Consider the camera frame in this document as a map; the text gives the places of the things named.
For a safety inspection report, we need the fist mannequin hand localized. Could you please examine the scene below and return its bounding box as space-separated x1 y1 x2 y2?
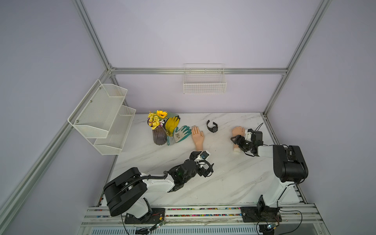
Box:
231 126 246 152

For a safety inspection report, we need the black digital wrist watch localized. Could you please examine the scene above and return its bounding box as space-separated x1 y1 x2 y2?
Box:
206 120 218 133

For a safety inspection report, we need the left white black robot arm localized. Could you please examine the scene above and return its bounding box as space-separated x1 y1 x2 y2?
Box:
103 151 214 218

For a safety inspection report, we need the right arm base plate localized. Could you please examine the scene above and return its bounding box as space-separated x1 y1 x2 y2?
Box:
240 207 282 223

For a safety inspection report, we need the aluminium rail front frame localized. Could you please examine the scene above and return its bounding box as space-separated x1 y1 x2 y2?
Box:
78 203 330 235

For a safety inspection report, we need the yellow artificial flower bouquet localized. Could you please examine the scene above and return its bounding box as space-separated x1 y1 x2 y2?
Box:
147 110 178 130

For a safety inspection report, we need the white two-tier mesh shelf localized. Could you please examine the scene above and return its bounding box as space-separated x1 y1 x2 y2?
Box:
68 80 136 156

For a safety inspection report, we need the green white work glove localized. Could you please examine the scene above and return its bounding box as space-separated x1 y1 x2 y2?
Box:
167 125 192 146

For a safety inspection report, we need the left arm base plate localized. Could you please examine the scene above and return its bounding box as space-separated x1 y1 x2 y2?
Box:
123 208 165 224

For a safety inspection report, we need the white wire wall basket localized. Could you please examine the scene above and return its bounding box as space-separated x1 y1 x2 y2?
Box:
183 63 227 95

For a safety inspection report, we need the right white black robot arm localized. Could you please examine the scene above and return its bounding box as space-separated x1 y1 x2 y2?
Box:
230 126 308 212

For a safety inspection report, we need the yellow black work glove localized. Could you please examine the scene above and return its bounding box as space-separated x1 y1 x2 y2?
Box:
165 116 180 137

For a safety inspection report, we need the purple ribbed glass vase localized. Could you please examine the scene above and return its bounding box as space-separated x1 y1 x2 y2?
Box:
152 126 167 146

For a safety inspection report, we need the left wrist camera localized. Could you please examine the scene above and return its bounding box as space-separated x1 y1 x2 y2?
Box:
197 151 210 161

